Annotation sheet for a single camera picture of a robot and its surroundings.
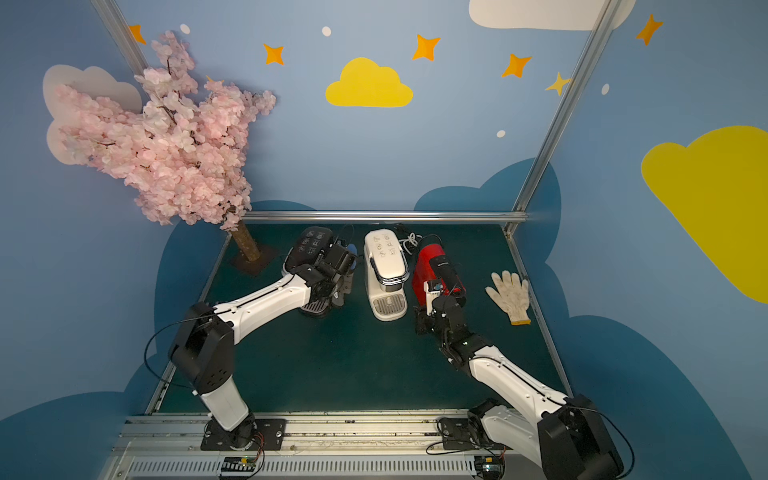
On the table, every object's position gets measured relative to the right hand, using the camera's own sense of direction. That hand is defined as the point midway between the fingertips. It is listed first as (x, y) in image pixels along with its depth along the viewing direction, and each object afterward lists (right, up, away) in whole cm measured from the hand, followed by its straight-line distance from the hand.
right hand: (423, 303), depth 86 cm
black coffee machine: (-34, +15, -4) cm, 37 cm away
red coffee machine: (+2, +17, +4) cm, 17 cm away
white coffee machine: (-11, +10, -6) cm, 16 cm away
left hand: (-25, +9, +4) cm, 27 cm away
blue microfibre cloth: (-21, +16, +4) cm, 27 cm away
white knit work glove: (+33, 0, +15) cm, 36 cm away
